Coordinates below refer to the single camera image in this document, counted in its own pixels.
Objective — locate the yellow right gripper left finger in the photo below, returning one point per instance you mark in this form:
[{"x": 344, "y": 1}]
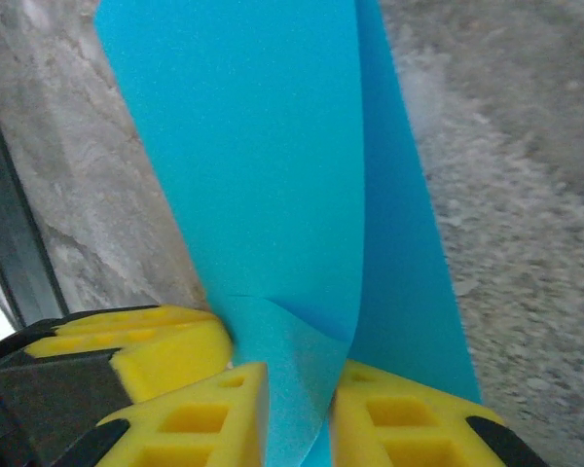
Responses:
[{"x": 194, "y": 423}]

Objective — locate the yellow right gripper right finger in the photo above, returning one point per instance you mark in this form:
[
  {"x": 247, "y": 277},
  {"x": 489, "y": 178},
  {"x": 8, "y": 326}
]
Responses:
[{"x": 399, "y": 428}]

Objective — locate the blue cloth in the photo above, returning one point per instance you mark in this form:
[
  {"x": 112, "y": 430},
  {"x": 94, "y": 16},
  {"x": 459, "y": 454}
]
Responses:
[{"x": 272, "y": 170}]

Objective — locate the black white chessboard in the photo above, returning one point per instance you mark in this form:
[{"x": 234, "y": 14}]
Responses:
[{"x": 19, "y": 253}]

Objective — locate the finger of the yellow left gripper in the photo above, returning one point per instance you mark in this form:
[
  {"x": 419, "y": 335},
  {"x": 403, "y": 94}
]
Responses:
[
  {"x": 175, "y": 316},
  {"x": 175, "y": 365}
]

